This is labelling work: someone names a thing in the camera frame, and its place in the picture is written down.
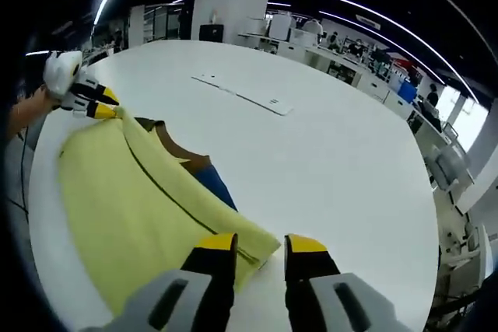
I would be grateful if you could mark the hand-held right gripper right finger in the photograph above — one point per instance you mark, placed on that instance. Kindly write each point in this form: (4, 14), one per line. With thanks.
(330, 301)

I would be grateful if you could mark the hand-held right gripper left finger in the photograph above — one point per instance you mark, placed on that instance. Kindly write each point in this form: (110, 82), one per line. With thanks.
(194, 293)

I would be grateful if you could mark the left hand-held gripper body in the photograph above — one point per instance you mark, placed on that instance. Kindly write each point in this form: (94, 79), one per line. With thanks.
(62, 71)

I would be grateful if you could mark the yellow blue grey garment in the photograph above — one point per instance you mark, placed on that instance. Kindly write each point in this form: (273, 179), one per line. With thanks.
(128, 207)

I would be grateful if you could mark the person's left hand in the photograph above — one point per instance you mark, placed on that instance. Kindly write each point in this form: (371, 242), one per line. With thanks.
(44, 100)

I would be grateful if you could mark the white ruler strip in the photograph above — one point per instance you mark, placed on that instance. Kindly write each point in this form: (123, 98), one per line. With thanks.
(249, 95)

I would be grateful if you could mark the white office chair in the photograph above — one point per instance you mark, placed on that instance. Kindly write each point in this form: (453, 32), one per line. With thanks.
(447, 168)

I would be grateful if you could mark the tall white cabinet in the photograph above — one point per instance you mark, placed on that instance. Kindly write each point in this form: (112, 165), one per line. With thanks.
(279, 28)

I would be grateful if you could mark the blue storage bin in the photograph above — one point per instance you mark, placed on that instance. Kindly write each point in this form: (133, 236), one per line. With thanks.
(407, 91)

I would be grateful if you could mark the long white workbench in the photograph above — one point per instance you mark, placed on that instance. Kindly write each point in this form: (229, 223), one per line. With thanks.
(342, 71)

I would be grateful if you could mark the long ceiling light strip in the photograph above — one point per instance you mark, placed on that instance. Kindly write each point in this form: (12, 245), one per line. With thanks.
(373, 11)

